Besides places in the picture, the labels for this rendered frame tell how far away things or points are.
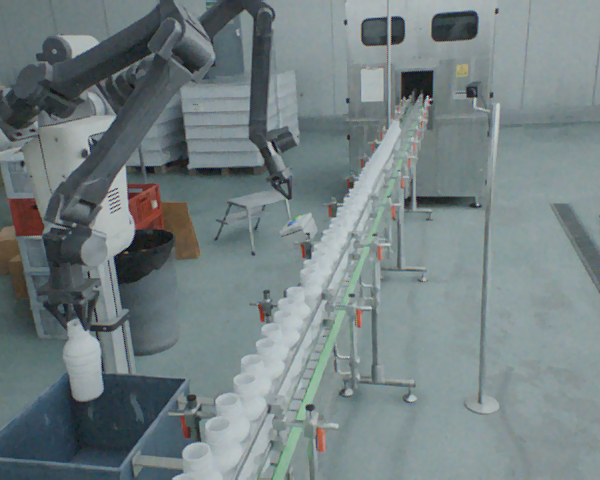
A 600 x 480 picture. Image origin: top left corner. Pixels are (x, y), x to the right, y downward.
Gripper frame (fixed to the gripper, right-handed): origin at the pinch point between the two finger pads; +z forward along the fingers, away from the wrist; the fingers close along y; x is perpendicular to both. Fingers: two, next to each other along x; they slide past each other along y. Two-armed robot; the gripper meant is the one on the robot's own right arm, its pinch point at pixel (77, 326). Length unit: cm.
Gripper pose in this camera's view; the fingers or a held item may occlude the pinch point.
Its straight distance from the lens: 132.0
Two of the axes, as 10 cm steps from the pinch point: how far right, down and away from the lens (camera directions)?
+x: 2.0, -3.3, 9.2
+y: 9.8, 0.0, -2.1
